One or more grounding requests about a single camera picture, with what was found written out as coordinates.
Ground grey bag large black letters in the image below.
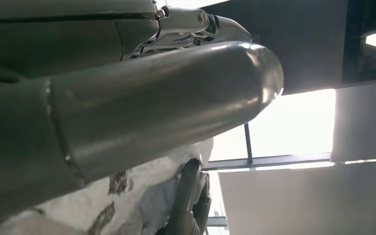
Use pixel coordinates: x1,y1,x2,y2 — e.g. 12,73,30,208
0,139,214,235

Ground black scanner column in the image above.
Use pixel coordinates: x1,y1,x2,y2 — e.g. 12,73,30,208
201,0,376,95

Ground dark window frame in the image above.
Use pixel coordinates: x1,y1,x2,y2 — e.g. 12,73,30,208
203,122,335,228

